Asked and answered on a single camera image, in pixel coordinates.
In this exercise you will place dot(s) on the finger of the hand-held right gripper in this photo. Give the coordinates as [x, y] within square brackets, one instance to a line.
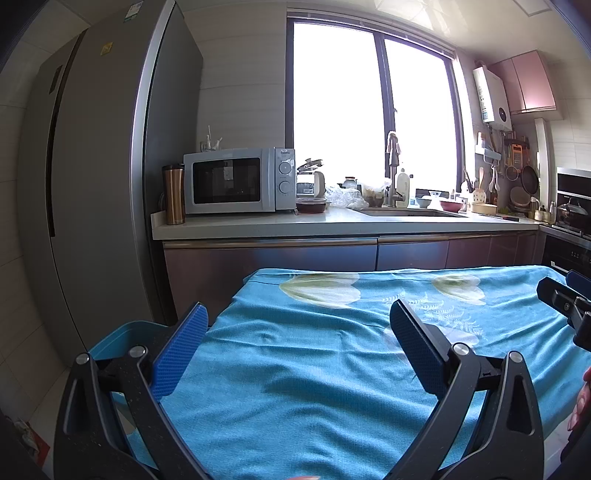
[561, 297]
[582, 285]

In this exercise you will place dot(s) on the white water heater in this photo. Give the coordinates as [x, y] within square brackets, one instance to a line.
[491, 99]

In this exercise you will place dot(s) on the white soap bottle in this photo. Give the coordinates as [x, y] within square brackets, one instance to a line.
[403, 189]

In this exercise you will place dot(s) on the red printed bag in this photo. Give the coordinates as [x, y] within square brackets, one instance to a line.
[32, 441]

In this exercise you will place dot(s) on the cream bowl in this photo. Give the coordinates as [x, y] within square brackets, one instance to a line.
[485, 208]

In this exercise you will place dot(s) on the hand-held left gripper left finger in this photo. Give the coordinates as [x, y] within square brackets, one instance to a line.
[178, 355]

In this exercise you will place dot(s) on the black range hood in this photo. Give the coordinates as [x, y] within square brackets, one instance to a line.
[575, 184]

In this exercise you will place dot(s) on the metal faucet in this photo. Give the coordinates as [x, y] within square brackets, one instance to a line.
[393, 157]

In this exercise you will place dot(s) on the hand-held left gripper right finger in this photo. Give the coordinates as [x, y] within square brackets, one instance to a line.
[418, 350]

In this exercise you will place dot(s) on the copper thermos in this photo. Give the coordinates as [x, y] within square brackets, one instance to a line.
[174, 196]

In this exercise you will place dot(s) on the hanging frying pan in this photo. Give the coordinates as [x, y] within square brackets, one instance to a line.
[530, 180]

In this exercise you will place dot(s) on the kitchen window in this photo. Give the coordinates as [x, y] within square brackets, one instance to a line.
[337, 106]

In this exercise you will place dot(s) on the clear plastic bag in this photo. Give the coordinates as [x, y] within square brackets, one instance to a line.
[346, 197]

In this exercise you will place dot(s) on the electric kettle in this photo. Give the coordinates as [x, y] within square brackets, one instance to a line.
[311, 182]

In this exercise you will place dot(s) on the blue floral tablecloth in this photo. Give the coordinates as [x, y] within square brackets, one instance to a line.
[300, 369]

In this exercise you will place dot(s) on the person's right hand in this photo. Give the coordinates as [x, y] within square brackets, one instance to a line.
[582, 401]

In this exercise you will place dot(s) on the wok with lid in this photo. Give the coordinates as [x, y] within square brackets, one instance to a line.
[572, 213]

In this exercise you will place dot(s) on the grey refrigerator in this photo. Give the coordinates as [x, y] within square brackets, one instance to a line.
[101, 184]

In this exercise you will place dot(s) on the blue trash bin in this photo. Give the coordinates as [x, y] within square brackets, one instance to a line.
[120, 337]

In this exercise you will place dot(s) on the white microwave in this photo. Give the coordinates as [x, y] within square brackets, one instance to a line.
[226, 180]

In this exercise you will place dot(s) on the pink wall cabinet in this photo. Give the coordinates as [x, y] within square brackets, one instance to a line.
[528, 83]

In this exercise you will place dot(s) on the black built-in oven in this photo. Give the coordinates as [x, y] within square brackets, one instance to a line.
[568, 251]

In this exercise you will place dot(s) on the dark red bowl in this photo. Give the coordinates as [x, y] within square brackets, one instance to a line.
[310, 206]

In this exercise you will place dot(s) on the kitchen counter with cabinets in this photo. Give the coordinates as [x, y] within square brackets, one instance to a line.
[277, 258]

